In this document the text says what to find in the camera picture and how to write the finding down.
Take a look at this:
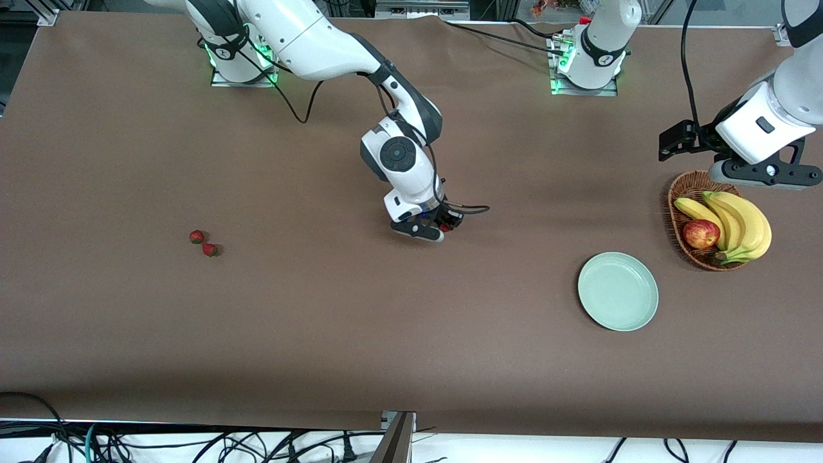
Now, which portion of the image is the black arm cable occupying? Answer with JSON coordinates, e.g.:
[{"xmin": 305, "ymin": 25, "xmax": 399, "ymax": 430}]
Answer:
[
  {"xmin": 235, "ymin": 35, "xmax": 491, "ymax": 216},
  {"xmin": 680, "ymin": 0, "xmax": 706, "ymax": 127}
]

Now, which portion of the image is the grey metal device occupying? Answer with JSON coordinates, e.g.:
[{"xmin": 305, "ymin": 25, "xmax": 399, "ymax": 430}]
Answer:
[{"xmin": 375, "ymin": 0, "xmax": 471, "ymax": 20}]

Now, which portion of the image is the short black base cable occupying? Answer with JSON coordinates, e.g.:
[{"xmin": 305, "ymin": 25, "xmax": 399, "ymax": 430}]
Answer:
[{"xmin": 508, "ymin": 18, "xmax": 561, "ymax": 41}]

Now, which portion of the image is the long black base cable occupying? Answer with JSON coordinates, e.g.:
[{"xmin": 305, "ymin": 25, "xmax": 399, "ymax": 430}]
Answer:
[{"xmin": 444, "ymin": 21, "xmax": 570, "ymax": 57}]

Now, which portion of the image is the brown wicker basket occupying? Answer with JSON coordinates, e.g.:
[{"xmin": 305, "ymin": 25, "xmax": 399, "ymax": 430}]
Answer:
[{"xmin": 667, "ymin": 170, "xmax": 750, "ymax": 272}]

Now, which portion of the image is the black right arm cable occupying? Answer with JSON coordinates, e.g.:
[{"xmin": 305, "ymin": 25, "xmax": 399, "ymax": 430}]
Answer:
[{"xmin": 235, "ymin": 35, "xmax": 491, "ymax": 216}]

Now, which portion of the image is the small yellow banana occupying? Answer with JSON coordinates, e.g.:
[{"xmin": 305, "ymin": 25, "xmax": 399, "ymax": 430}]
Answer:
[{"xmin": 674, "ymin": 197, "xmax": 727, "ymax": 251}]

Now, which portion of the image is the pale green plate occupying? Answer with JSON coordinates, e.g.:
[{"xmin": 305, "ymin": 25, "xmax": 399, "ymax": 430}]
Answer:
[{"xmin": 577, "ymin": 251, "xmax": 660, "ymax": 332}]

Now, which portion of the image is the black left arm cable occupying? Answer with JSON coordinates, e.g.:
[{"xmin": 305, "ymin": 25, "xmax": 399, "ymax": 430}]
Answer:
[{"xmin": 680, "ymin": 0, "xmax": 706, "ymax": 127}]

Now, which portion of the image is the large yellow banana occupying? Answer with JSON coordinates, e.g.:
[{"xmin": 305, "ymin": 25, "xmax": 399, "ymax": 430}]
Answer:
[{"xmin": 707, "ymin": 191, "xmax": 772, "ymax": 265}]

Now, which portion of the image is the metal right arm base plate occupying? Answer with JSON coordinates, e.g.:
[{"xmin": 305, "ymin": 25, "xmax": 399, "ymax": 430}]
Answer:
[{"xmin": 211, "ymin": 61, "xmax": 278, "ymax": 87}]

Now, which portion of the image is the aluminium table post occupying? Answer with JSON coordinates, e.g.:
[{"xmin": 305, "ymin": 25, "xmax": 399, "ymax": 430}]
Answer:
[{"xmin": 370, "ymin": 412, "xmax": 417, "ymax": 463}]

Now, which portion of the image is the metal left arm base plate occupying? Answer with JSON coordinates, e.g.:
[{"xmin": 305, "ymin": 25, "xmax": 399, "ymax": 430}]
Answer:
[{"xmin": 550, "ymin": 35, "xmax": 619, "ymax": 97}]

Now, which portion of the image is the brown table cover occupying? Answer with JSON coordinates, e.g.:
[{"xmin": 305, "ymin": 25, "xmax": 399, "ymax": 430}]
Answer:
[{"xmin": 0, "ymin": 12, "xmax": 823, "ymax": 444}]

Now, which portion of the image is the black looped floor cable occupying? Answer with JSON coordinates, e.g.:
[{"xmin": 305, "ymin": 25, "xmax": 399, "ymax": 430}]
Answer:
[{"xmin": 0, "ymin": 391, "xmax": 68, "ymax": 463}]

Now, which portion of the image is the red apple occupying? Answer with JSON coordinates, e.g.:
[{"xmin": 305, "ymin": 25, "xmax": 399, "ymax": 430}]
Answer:
[{"xmin": 683, "ymin": 219, "xmax": 721, "ymax": 250}]

